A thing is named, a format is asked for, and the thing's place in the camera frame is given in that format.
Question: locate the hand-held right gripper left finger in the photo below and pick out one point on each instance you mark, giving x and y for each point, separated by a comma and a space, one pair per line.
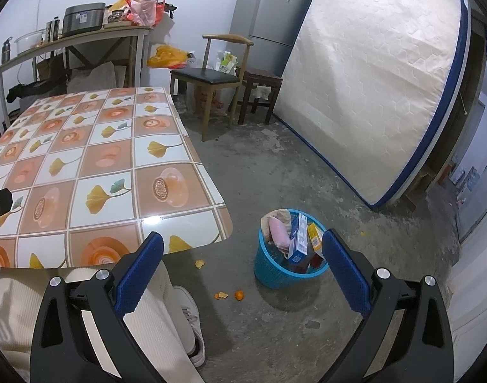
141, 271

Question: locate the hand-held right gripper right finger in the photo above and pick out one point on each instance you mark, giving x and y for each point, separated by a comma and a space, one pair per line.
343, 271

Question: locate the yellow white cardboard box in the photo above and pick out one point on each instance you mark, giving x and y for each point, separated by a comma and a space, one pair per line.
316, 237

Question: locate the blue toothpaste box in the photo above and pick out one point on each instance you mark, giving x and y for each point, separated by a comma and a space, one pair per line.
299, 243

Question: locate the blue mesh wastebasket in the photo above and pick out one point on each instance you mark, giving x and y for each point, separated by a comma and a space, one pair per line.
283, 277

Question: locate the beige fluffy cloth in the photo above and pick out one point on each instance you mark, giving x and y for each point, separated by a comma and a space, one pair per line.
281, 217

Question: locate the person's leg in white trousers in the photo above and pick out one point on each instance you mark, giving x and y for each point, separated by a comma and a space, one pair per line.
163, 307

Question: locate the small orange peel piece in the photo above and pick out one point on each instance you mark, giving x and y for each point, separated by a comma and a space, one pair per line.
200, 264

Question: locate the person's white shoe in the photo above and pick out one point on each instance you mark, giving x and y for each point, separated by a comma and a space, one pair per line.
189, 315

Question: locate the curled orange peel piece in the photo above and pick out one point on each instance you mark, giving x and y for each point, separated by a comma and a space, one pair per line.
221, 295

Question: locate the round orange fruit piece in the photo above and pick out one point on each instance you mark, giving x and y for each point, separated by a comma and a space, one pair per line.
239, 295

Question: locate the patterned plastic tablecloth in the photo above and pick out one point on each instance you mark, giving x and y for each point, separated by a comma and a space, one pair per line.
107, 159

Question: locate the wooden board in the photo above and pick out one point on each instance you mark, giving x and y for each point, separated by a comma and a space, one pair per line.
420, 183

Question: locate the black clothing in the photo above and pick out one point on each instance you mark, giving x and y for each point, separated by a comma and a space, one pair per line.
36, 89

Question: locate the brown paper bag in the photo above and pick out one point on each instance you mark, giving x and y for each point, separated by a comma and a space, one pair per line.
50, 70

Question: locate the steel water bottle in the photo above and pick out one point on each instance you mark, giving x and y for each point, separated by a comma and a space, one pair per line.
6, 52

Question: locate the grey cloth sack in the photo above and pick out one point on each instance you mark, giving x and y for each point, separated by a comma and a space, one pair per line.
96, 79

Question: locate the glass bowl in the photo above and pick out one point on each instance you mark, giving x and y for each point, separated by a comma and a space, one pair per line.
28, 44

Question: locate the glass door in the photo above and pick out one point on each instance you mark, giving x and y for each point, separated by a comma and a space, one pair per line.
472, 167

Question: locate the steel canister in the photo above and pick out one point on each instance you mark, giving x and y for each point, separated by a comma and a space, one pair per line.
54, 30

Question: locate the white mattress with blue edge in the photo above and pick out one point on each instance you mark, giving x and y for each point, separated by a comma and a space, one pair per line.
367, 87

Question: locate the white plastic bag red print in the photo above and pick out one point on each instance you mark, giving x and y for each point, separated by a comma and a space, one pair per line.
219, 101

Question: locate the grey metal side table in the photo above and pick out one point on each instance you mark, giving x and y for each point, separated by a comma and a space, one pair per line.
88, 36

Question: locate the grey rice cooker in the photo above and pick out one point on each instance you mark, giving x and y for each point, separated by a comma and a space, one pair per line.
84, 20

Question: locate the light wooden chair black seat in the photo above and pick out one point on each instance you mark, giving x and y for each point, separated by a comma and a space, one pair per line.
205, 75

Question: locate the dark wooden stool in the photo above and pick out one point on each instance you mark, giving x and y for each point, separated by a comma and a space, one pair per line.
259, 75

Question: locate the yellow orange plastic bag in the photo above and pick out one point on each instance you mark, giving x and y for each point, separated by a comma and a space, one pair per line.
167, 58

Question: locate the glass jar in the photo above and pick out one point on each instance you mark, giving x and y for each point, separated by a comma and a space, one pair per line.
115, 16

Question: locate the white green carton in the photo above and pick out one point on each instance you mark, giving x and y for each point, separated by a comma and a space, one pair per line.
226, 64

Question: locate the small yellow plastic bag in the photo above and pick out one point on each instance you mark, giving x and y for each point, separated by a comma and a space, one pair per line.
121, 3

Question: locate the pink plastic bag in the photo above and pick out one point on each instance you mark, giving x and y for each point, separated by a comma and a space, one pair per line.
145, 10

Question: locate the silver refrigerator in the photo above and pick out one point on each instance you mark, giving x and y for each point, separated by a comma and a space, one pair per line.
267, 16

